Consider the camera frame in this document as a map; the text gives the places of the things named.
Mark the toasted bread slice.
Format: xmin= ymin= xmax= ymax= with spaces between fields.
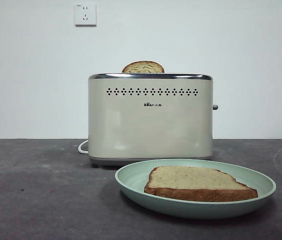
xmin=121 ymin=60 xmax=165 ymax=74
xmin=144 ymin=165 xmax=259 ymax=203

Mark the white wall socket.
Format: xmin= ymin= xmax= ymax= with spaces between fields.
xmin=74 ymin=3 xmax=97 ymax=27

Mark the cream two-slot toaster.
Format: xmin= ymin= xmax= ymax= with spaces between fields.
xmin=88 ymin=72 xmax=214 ymax=167

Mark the white toaster power cord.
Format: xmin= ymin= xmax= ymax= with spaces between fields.
xmin=77 ymin=139 xmax=89 ymax=155

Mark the pale green round plate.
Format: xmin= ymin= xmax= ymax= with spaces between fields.
xmin=114 ymin=158 xmax=277 ymax=220

